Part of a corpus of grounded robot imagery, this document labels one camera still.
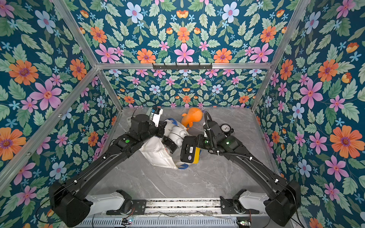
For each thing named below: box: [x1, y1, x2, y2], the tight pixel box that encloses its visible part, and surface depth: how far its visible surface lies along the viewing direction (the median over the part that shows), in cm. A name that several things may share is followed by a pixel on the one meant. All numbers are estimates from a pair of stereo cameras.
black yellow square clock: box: [180, 135, 201, 164], surface depth 76 cm
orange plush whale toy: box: [181, 107, 203, 131], surface depth 109 cm
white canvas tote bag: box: [138, 117, 189, 170], surface depth 78 cm
